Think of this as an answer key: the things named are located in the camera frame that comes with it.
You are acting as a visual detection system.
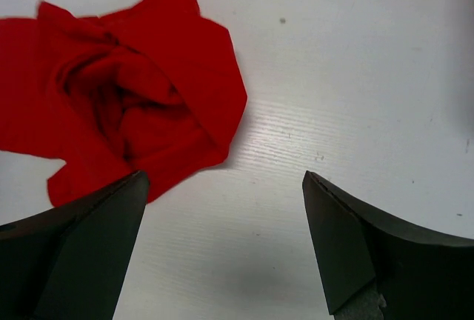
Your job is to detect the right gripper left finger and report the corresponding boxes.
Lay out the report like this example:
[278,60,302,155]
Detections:
[1,171,149,319]

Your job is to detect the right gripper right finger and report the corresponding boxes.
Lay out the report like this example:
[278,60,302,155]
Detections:
[302,171,473,319]

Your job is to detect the red t shirt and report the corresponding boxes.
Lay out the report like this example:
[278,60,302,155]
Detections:
[1,0,247,207]

